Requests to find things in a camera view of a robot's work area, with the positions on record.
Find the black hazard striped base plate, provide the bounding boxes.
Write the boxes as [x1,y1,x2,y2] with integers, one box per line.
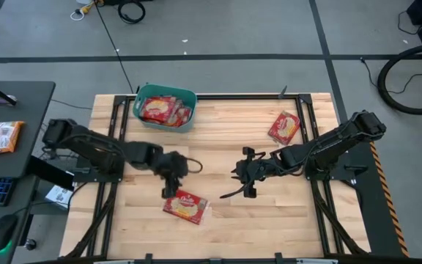
[337,126,410,257]

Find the black computer mouse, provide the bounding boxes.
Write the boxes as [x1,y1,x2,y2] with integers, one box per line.
[0,213,19,252]

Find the white yellow plug cable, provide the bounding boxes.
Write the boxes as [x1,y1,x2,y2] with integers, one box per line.
[70,0,97,21]

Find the black desk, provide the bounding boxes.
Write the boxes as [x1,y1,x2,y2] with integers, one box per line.
[0,80,56,264]

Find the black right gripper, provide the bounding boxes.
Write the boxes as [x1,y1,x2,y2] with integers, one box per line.
[219,147,282,200]

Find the large black hose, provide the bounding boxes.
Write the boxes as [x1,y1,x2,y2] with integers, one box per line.
[377,43,422,115]

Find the teal plastic basket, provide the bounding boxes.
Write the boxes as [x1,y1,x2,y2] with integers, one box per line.
[132,83,199,133]

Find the black left wrist camera cable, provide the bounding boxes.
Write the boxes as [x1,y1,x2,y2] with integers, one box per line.
[185,156,204,175]

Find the thin black floor cable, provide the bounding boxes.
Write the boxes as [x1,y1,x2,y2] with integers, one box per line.
[359,56,422,95]

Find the white box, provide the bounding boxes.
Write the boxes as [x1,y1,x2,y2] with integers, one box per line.
[45,184,74,211]

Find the black table frame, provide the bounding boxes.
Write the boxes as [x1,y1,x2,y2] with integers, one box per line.
[59,93,371,264]

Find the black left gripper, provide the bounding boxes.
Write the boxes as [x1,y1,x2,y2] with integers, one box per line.
[153,149,191,200]

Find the coiled black cable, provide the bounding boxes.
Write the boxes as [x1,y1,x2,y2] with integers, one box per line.
[117,0,147,25]

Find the red popcorn bag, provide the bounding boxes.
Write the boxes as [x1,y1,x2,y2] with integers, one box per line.
[166,102,193,128]
[138,95,178,124]
[267,110,302,146]
[162,188,212,226]

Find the long black floor cable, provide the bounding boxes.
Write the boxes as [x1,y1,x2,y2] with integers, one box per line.
[93,0,136,95]

